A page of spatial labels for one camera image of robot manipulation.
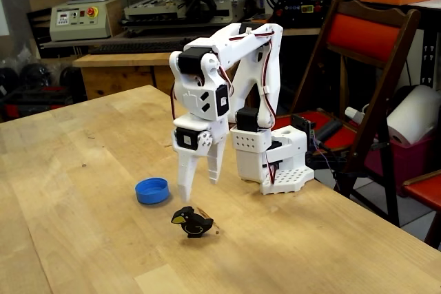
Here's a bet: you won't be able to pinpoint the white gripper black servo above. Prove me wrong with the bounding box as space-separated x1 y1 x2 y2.
171 114 230 203

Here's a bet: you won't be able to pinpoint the black wooden bird toy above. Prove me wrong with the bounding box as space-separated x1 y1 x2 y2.
171 206 214 239

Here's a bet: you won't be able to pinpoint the blue round shallow box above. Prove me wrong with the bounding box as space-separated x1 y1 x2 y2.
134 177 170 205

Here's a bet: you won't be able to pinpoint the beige control box red button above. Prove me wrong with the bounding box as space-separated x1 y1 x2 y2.
49 0 122 42

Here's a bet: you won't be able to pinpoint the black controller board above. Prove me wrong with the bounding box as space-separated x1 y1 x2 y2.
291 113 316 136

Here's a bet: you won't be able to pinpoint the wooden workbench cabinet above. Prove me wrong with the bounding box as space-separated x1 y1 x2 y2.
72 43 244 111

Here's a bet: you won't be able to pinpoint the black cylinder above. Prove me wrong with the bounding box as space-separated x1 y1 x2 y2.
315 120 342 142

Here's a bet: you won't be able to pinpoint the black keyboard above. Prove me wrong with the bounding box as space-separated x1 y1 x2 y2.
88 41 185 56

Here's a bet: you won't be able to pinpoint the black helmet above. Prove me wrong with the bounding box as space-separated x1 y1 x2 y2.
19 63 52 88
59 65 83 97
0 66 20 97

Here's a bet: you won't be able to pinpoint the white plug adapter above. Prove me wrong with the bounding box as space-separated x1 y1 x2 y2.
344 106 366 125

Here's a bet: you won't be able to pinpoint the red and black toolbox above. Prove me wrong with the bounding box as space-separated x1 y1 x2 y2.
0 85 73 123

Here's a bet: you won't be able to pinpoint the black machine round green table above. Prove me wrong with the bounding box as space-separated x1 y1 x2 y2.
257 0 331 30

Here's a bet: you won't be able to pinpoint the wooden folding chair red cushions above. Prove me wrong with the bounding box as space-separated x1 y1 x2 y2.
291 0 422 228

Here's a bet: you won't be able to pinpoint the pink plastic bin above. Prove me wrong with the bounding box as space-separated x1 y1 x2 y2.
365 135 435 198

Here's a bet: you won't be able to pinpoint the white paper towel roll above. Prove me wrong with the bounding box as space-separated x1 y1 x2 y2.
386 84 441 147

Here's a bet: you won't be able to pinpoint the red seat wooden chair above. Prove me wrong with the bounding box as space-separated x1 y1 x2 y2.
401 169 441 250

